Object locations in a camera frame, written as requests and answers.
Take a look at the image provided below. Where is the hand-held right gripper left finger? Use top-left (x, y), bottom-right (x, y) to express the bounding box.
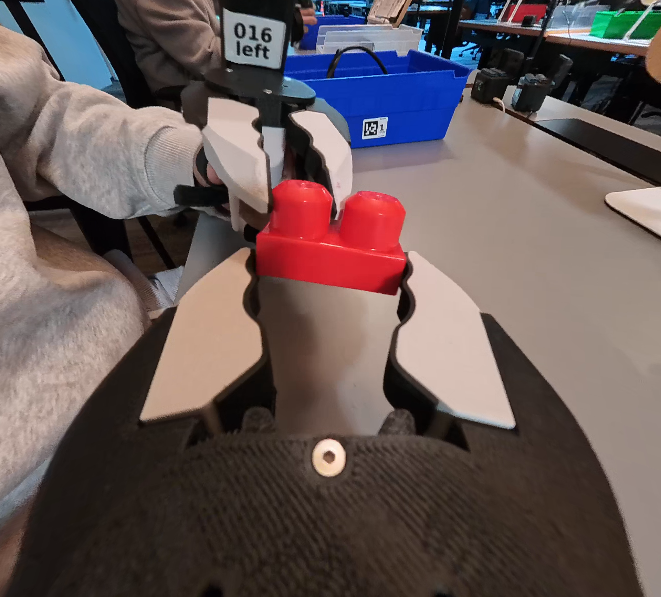
top-left (138, 246), bottom-right (274, 435)

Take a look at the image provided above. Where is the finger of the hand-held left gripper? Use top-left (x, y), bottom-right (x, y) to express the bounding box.
top-left (286, 111), bottom-right (354, 221)
top-left (200, 97), bottom-right (275, 232)

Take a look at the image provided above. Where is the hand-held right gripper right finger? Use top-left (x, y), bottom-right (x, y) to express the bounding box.
top-left (383, 250), bottom-right (517, 435)

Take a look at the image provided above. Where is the red building block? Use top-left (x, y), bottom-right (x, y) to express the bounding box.
top-left (255, 180), bottom-right (409, 295)

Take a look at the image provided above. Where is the person's left forearm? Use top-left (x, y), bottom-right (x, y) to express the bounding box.
top-left (0, 24), bottom-right (207, 221)

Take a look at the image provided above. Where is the person's left hand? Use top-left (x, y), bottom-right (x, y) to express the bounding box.
top-left (195, 163), bottom-right (228, 189)

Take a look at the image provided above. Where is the large blue plastic bin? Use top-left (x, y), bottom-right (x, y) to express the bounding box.
top-left (283, 50), bottom-right (472, 148)

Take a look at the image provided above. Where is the clear plastic bin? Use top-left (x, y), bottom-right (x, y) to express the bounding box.
top-left (315, 24), bottom-right (424, 56)

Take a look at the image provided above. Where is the person's torso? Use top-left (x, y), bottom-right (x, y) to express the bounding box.
top-left (0, 153), bottom-right (171, 515)

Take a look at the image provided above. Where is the black office chair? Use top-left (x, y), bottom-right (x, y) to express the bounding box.
top-left (54, 0), bottom-right (156, 107)

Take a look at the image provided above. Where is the black battery charger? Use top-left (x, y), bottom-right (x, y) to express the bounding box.
top-left (471, 67), bottom-right (509, 103)
top-left (511, 73), bottom-right (556, 112)

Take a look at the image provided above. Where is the white stand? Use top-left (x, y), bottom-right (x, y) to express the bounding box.
top-left (604, 187), bottom-right (661, 239)

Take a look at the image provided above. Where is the green plastic bin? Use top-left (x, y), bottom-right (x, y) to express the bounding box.
top-left (589, 11), bottom-right (661, 40)

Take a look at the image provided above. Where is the black cable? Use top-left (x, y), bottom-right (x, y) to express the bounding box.
top-left (326, 45), bottom-right (389, 78)

